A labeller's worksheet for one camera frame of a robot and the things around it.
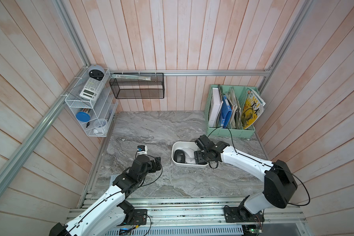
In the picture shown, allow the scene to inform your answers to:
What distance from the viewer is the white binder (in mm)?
926

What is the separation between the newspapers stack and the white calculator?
0.82 m

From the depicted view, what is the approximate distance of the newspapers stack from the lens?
946mm
